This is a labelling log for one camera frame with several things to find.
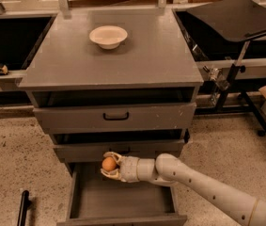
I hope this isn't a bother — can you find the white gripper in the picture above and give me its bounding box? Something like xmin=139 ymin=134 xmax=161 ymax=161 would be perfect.
xmin=101 ymin=152 xmax=139 ymax=183

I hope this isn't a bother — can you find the orange fruit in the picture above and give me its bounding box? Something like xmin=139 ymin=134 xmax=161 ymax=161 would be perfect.
xmin=102 ymin=156 xmax=117 ymax=171

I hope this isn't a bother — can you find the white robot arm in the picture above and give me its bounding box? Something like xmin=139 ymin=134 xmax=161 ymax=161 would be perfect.
xmin=101 ymin=152 xmax=266 ymax=226

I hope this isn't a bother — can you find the grey bottom drawer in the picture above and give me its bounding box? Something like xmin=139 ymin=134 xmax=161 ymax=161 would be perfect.
xmin=56 ymin=162 xmax=187 ymax=226

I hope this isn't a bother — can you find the grey drawer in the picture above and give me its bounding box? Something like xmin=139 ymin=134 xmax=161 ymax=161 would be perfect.
xmin=54 ymin=139 xmax=184 ymax=163
xmin=56 ymin=162 xmax=187 ymax=226
xmin=34 ymin=103 xmax=196 ymax=134

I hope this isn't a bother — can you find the grey middle drawer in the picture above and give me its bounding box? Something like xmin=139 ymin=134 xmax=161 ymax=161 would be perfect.
xmin=54 ymin=139 xmax=184 ymax=163

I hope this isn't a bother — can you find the grey top drawer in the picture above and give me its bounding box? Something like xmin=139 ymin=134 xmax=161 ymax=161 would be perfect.
xmin=34 ymin=103 xmax=196 ymax=134

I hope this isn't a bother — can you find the grey drawer cabinet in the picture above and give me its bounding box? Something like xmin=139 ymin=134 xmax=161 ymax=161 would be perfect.
xmin=18 ymin=7 xmax=204 ymax=226

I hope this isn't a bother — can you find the black bar on floor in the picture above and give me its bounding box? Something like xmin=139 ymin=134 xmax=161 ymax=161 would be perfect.
xmin=17 ymin=190 xmax=31 ymax=226

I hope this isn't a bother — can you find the white ceramic bowl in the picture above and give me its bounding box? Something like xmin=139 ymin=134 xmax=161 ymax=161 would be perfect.
xmin=89 ymin=25 xmax=128 ymax=50

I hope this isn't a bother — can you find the yellow black tape measure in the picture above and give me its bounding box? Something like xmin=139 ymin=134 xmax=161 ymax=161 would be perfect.
xmin=0 ymin=63 xmax=8 ymax=75

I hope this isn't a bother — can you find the black tray stand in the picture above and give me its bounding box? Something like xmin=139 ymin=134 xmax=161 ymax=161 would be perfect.
xmin=179 ymin=0 xmax=266 ymax=137

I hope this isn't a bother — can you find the black top drawer handle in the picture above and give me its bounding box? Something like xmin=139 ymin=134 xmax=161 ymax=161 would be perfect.
xmin=102 ymin=112 xmax=130 ymax=121

